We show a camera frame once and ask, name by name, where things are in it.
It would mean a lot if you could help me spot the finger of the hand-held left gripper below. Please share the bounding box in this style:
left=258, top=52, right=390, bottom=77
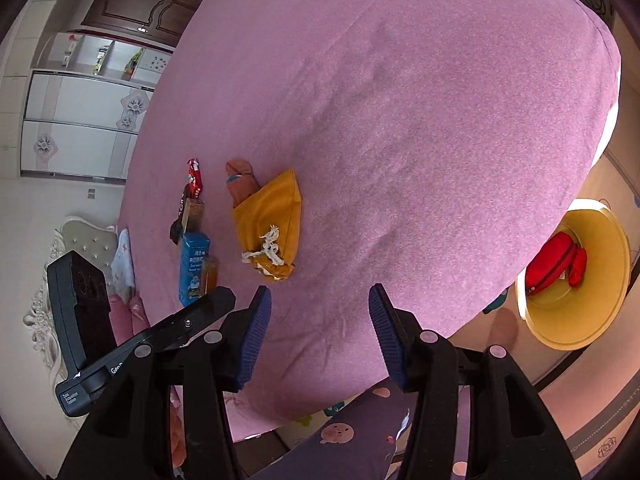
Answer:
left=142, top=287, right=237, bottom=348

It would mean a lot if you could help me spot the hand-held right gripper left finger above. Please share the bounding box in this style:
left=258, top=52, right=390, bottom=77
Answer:
left=47, top=285, right=273, bottom=480

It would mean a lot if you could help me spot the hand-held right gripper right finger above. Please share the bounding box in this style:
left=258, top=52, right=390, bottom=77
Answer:
left=368, top=282, right=583, bottom=480

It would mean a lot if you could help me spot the blue carton box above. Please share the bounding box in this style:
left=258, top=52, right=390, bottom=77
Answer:
left=178, top=232, right=211, bottom=308

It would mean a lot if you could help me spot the amber small bottle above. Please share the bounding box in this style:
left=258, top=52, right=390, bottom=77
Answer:
left=201, top=255, right=221, bottom=294

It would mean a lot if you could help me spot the dark brown wrapper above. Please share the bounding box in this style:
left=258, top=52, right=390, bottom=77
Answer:
left=169, top=186, right=194, bottom=247

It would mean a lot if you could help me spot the golden brown slim box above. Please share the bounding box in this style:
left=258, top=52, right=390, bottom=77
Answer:
left=181, top=197, right=206, bottom=234

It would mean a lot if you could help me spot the yellow drawstring bag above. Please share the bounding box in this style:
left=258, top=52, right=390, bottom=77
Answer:
left=231, top=169, right=303, bottom=284

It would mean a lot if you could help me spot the red snack packet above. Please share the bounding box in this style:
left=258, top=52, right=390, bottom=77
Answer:
left=186, top=158, right=205, bottom=199

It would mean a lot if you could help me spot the brown sock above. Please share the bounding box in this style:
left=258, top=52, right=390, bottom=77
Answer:
left=225, top=160, right=262, bottom=209

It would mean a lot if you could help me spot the yellow round bin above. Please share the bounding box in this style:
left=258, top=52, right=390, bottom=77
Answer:
left=515, top=199, right=632, bottom=351

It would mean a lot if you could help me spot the pink pillow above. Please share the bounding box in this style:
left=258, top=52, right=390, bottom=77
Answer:
left=107, top=292, right=152, bottom=352

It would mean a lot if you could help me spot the white floral cloth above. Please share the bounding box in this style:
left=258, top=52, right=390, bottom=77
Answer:
left=111, top=228, right=137, bottom=302

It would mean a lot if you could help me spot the white ornate headboard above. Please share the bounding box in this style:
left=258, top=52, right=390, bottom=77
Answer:
left=22, top=215, right=119, bottom=386

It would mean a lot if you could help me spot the pink bed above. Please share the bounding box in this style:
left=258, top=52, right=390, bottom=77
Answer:
left=117, top=0, right=623, bottom=436

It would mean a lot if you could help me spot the red zip pouch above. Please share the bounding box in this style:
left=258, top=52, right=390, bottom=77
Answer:
left=525, top=231, right=588, bottom=297

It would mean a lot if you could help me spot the white wardrobe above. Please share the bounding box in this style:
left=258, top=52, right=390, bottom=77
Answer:
left=20, top=32, right=173, bottom=181

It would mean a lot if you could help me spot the flower border rug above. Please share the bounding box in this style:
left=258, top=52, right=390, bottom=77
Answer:
left=537, top=350, right=640, bottom=480

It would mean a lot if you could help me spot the brown wooden door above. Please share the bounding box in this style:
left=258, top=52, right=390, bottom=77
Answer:
left=80, top=0, right=207, bottom=47

